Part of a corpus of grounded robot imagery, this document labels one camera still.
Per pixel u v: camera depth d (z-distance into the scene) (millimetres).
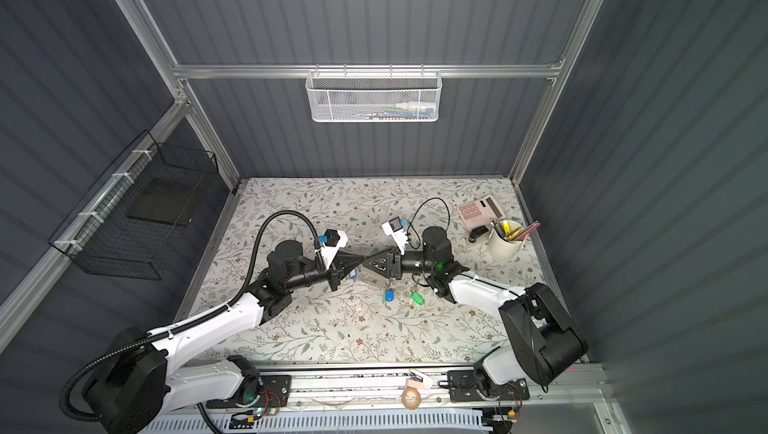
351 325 846
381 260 734
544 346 433
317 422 769
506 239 902
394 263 694
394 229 721
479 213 1079
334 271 668
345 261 704
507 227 937
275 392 728
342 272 685
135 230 722
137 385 401
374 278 917
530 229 893
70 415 399
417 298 892
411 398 731
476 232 987
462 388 732
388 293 797
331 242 644
